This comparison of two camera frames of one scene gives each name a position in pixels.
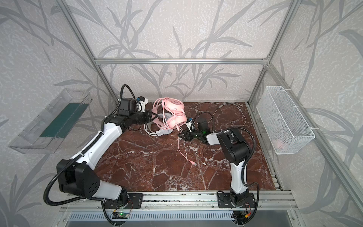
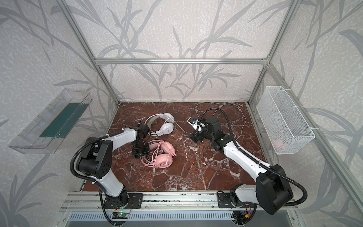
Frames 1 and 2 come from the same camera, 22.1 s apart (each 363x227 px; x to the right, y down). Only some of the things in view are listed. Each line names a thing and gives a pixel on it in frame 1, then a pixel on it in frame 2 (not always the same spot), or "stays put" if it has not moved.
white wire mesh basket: (287, 129) stays put
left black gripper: (148, 117) → (140, 151)
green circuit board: (119, 215) stays put
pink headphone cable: (178, 129) → (159, 142)
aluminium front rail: (279, 200) stays put
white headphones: (163, 130) stays put
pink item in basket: (278, 144) stays put
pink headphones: (168, 113) → (161, 152)
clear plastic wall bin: (44, 134) stays put
